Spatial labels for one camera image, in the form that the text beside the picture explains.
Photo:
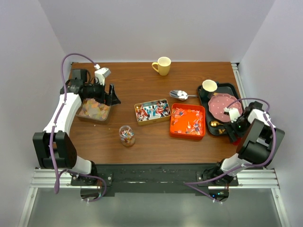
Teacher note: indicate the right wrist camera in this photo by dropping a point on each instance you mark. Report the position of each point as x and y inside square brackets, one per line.
[232, 113]

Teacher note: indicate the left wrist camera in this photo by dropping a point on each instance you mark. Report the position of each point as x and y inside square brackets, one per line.
[101, 74]

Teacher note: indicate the pink dotted plate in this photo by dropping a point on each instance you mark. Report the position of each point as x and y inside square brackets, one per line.
[220, 101]

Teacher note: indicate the aluminium rail frame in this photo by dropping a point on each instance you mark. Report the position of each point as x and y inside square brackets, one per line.
[255, 202]

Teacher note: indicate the metal scoop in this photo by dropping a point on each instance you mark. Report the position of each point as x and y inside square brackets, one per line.
[180, 95]

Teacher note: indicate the gold spoon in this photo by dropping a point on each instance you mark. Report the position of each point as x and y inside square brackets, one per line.
[216, 124]

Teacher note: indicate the red jar lid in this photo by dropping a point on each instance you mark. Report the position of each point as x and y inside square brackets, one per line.
[236, 143]

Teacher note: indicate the dark green cup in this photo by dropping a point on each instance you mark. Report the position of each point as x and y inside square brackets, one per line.
[207, 89]

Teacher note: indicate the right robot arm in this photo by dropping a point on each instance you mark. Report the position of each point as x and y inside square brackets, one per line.
[258, 140]

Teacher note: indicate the clear plastic jar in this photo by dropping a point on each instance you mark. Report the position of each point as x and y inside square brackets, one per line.
[126, 135]

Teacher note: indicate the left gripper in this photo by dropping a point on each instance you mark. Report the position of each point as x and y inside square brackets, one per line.
[111, 99]

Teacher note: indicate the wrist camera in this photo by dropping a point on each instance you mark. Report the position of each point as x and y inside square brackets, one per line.
[232, 113]
[101, 74]

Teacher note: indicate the gold tin of lollipops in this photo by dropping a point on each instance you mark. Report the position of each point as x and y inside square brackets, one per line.
[152, 112]

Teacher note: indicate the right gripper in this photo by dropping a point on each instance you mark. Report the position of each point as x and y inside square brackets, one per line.
[230, 126]

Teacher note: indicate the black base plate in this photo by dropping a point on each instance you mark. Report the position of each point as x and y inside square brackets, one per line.
[162, 178]

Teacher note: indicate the black serving tray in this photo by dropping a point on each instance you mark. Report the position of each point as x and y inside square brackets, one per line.
[225, 88]

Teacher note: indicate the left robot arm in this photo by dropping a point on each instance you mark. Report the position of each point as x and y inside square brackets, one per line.
[53, 146]

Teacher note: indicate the silver tin of gummies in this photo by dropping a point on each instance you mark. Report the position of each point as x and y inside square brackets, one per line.
[91, 110]

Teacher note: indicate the orange tray of candies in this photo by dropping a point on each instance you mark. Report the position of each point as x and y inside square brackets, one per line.
[187, 121]

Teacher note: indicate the yellow mug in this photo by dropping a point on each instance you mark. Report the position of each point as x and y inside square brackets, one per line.
[162, 66]

